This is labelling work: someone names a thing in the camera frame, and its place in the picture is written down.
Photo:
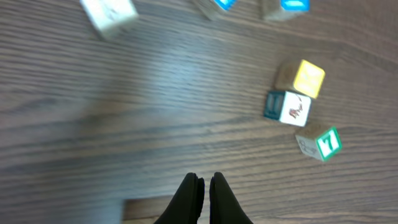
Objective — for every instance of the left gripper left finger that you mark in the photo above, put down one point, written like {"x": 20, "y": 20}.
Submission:
{"x": 186, "y": 205}

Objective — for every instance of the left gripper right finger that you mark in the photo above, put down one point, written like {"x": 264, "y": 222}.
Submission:
{"x": 224, "y": 207}

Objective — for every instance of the white block red picture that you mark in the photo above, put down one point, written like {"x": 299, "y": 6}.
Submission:
{"x": 287, "y": 107}

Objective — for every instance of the green number seven block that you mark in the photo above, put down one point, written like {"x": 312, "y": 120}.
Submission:
{"x": 318, "y": 140}

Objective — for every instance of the yellow block right side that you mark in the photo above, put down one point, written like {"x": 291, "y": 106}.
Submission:
{"x": 300, "y": 76}

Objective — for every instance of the blue letter P block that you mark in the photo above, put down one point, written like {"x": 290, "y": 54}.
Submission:
{"x": 213, "y": 9}

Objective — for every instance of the white block blue side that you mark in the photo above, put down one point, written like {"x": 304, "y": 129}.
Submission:
{"x": 110, "y": 17}

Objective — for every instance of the blue picture block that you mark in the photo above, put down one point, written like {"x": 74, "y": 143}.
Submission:
{"x": 283, "y": 10}

